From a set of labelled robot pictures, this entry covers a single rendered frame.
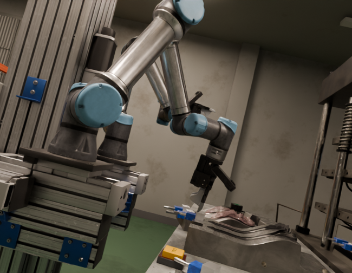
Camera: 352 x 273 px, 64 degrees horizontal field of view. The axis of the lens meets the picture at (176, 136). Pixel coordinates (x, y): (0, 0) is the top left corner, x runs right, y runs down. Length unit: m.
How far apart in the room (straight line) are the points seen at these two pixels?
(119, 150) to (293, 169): 4.02
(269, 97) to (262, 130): 0.58
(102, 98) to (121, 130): 0.62
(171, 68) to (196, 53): 4.05
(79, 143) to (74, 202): 0.17
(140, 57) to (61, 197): 0.47
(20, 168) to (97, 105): 0.33
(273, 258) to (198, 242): 0.25
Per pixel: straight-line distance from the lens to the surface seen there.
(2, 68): 4.66
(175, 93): 1.05
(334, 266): 1.71
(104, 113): 0.77
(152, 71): 1.48
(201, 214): 1.19
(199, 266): 0.85
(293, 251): 1.07
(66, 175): 0.91
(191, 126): 0.94
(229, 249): 1.04
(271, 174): 4.97
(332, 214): 2.02
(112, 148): 1.37
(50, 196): 0.92
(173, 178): 4.76
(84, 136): 0.91
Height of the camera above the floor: 1.12
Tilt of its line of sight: 4 degrees up
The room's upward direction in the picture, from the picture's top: 14 degrees clockwise
